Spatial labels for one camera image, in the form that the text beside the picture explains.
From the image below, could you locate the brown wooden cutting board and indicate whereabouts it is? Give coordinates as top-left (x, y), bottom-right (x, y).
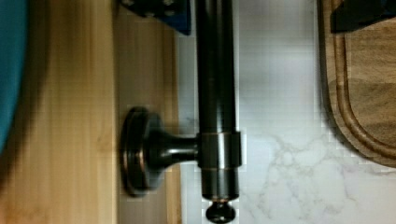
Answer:
top-left (316, 0), bottom-right (395, 167)

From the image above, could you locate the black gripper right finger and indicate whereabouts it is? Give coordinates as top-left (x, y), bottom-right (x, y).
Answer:
top-left (331, 0), bottom-right (396, 34)

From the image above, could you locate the dark metal drawer handle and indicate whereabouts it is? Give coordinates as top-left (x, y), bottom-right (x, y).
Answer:
top-left (119, 0), bottom-right (242, 224)

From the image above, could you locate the teal round plate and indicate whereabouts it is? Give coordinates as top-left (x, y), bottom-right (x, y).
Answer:
top-left (0, 0), bottom-right (29, 151)

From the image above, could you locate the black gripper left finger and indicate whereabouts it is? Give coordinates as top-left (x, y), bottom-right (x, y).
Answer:
top-left (120, 0), bottom-right (191, 35)

